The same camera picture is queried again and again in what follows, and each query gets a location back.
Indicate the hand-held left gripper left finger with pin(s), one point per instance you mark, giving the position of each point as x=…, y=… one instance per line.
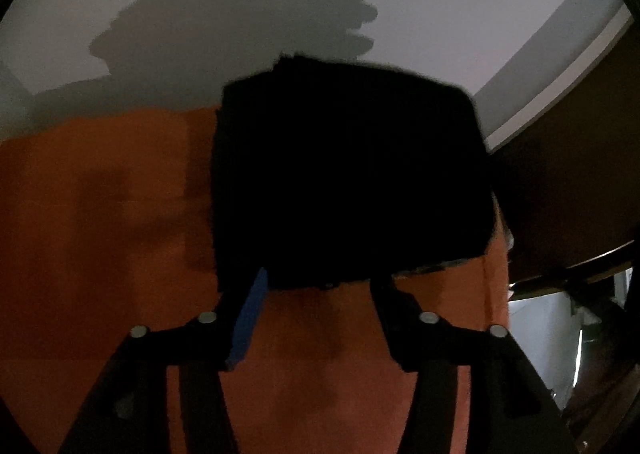
x=250, y=319

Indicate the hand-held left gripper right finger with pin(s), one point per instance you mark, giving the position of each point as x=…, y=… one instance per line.
x=395, y=319

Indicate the black garment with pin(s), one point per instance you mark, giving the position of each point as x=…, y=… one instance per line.
x=350, y=174

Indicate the orange bed sheet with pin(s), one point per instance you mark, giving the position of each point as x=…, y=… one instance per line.
x=100, y=214

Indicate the brown wooden door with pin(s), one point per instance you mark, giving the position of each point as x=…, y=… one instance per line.
x=575, y=174

